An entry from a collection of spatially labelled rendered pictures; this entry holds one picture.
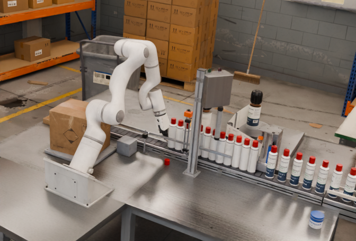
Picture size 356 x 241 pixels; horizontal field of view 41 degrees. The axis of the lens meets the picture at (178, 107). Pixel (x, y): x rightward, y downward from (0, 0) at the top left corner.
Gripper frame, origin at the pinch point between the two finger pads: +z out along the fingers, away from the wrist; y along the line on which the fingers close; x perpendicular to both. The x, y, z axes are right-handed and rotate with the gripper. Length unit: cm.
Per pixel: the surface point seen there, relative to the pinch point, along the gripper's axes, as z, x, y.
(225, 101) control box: -21, -51, -7
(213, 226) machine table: 31, -52, -58
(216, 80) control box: -35, -51, -14
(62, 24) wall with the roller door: -81, 394, 382
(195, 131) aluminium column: -7.1, -31.1, -15.8
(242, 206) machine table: 33, -59, -32
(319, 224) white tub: 44, -98, -29
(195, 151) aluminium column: 5.3, -28.4, -16.8
